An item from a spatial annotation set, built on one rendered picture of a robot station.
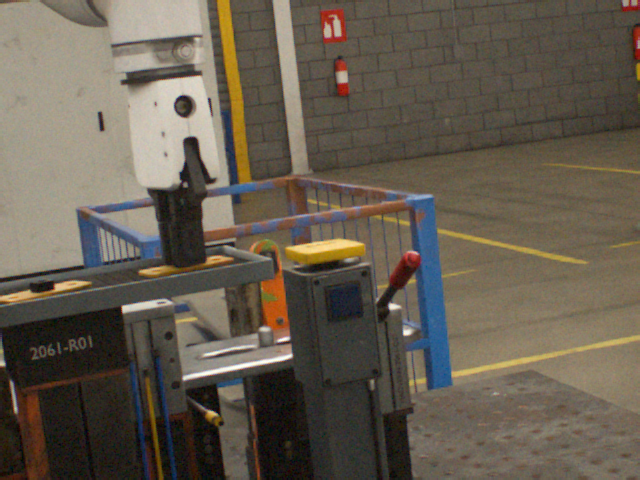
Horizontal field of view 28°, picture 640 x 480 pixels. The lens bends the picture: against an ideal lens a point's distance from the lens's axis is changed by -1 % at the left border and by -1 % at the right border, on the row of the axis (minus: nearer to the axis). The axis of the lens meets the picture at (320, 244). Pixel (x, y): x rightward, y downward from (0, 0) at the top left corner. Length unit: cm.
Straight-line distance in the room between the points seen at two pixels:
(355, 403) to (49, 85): 818
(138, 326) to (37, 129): 803
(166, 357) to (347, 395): 20
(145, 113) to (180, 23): 9
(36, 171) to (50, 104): 48
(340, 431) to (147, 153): 32
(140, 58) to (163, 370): 35
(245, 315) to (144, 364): 43
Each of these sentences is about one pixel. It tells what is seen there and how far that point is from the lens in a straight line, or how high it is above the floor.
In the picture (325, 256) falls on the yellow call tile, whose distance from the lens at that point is 122.
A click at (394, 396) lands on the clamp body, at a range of 144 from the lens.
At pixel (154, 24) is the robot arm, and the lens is 116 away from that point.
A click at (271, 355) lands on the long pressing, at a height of 100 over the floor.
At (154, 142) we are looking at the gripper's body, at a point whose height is 128.
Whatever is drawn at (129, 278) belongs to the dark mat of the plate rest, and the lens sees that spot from 119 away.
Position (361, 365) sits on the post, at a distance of 124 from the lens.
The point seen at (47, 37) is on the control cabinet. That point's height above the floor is 173.
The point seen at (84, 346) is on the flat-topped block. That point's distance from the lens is 115.
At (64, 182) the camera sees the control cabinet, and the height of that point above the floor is 71.
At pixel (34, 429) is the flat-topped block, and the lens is 116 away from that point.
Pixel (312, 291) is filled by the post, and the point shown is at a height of 112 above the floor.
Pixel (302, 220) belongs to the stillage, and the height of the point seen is 93.
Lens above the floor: 133
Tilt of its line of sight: 8 degrees down
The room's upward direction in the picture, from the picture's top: 7 degrees counter-clockwise
